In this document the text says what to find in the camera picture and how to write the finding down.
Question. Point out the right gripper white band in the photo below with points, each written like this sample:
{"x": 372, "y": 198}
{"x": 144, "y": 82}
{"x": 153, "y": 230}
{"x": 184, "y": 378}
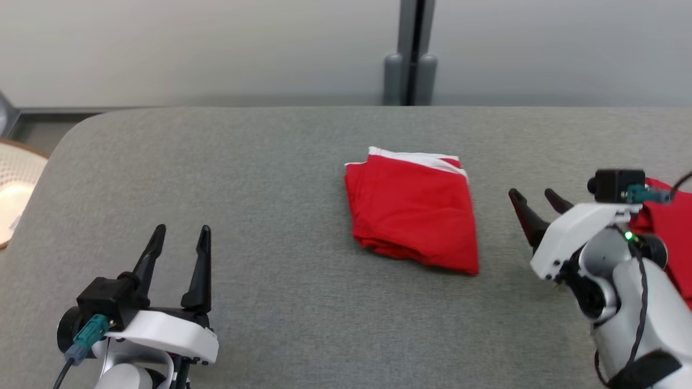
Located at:
{"x": 573, "y": 232}

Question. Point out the teal right camera connector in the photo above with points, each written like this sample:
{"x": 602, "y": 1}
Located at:
{"x": 646, "y": 193}

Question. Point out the red white jersey garment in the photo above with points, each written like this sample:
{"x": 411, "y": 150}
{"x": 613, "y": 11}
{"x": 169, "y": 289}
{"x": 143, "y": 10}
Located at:
{"x": 411, "y": 210}

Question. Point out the teal left camera connector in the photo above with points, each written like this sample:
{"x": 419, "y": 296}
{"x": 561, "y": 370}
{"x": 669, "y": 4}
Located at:
{"x": 92, "y": 332}

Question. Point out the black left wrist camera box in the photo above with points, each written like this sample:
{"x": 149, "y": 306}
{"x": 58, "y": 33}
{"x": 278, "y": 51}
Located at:
{"x": 108, "y": 300}

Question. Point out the grey partition post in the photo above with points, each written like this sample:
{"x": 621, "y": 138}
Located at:
{"x": 408, "y": 32}

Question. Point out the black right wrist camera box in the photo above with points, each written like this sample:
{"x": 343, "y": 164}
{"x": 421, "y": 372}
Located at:
{"x": 619, "y": 185}

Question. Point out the red garment with white trim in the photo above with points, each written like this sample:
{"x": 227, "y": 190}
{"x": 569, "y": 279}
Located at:
{"x": 678, "y": 227}

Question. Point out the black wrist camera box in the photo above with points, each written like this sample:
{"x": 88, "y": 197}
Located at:
{"x": 619, "y": 185}
{"x": 108, "y": 300}

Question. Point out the white woven basket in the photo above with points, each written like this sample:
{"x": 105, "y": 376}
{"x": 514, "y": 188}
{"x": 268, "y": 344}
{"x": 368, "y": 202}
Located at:
{"x": 19, "y": 178}

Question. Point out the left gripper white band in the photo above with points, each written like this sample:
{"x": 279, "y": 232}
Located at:
{"x": 167, "y": 335}

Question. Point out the teal camera connector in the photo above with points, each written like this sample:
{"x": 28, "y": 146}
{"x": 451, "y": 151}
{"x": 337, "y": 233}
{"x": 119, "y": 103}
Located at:
{"x": 646, "y": 193}
{"x": 92, "y": 332}

